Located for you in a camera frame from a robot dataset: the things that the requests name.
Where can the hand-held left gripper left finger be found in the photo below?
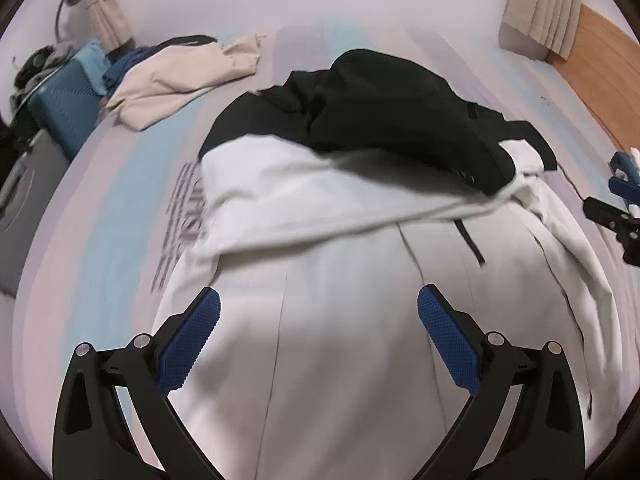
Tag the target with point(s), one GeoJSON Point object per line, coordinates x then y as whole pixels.
{"type": "Point", "coordinates": [192, 330]}

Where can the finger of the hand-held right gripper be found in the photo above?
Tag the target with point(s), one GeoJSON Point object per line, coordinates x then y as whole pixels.
{"type": "Point", "coordinates": [597, 207]}
{"type": "Point", "coordinates": [621, 191]}

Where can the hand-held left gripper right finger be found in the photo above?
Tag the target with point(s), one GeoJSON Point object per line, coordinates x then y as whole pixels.
{"type": "Point", "coordinates": [445, 330]}

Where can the white and black jacket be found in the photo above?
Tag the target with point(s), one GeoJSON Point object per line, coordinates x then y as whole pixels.
{"type": "Point", "coordinates": [350, 285]}

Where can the blue clothes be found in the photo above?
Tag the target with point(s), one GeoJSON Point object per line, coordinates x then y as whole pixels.
{"type": "Point", "coordinates": [122, 67]}

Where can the folded white and blue garment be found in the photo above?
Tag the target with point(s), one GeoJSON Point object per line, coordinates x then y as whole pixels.
{"type": "Point", "coordinates": [622, 162]}

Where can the wooden headboard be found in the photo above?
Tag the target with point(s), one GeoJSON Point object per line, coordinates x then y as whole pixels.
{"type": "Point", "coordinates": [595, 60]}

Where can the bed with striped sheet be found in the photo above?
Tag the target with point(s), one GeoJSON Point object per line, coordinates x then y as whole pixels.
{"type": "Point", "coordinates": [115, 210]}

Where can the beige curtain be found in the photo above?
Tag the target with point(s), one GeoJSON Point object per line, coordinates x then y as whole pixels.
{"type": "Point", "coordinates": [105, 5]}
{"type": "Point", "coordinates": [540, 15]}

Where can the grey hard suitcase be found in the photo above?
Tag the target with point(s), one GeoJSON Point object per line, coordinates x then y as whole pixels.
{"type": "Point", "coordinates": [25, 200]}

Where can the beige garment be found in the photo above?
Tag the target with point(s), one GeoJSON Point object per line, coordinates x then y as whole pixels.
{"type": "Point", "coordinates": [170, 80]}

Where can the blue hard suitcase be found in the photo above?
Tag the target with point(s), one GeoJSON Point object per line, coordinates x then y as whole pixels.
{"type": "Point", "coordinates": [65, 105]}

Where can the light blue cloth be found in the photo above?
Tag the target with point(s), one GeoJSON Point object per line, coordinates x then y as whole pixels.
{"type": "Point", "coordinates": [95, 62]}

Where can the dark cloth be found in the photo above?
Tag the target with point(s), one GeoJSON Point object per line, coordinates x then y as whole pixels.
{"type": "Point", "coordinates": [190, 40]}

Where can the pile of dark items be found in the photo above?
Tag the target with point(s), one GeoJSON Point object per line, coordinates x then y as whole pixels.
{"type": "Point", "coordinates": [37, 65]}

